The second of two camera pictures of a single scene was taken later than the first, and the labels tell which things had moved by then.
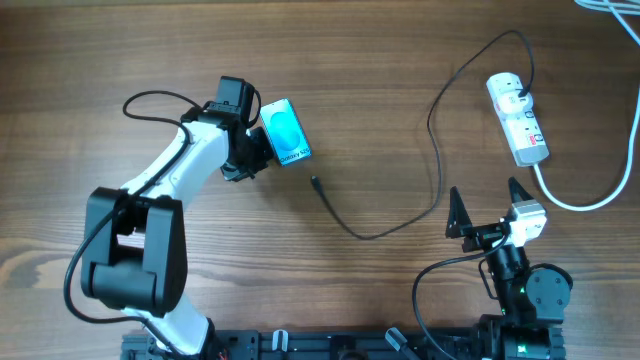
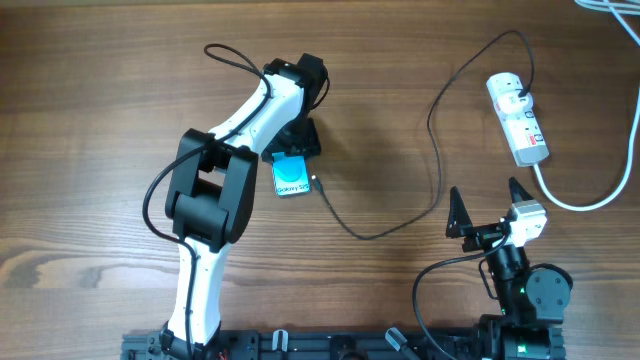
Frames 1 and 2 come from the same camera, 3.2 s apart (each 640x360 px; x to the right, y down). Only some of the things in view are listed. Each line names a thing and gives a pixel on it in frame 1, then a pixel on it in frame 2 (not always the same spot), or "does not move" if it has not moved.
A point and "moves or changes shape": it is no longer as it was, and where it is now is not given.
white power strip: (522, 132) does not move
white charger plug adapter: (511, 103) does not move
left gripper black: (265, 154) -> (309, 146)
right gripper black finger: (458, 218) does not move
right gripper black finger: (517, 191) does not move
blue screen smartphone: (284, 129) moves or changes shape
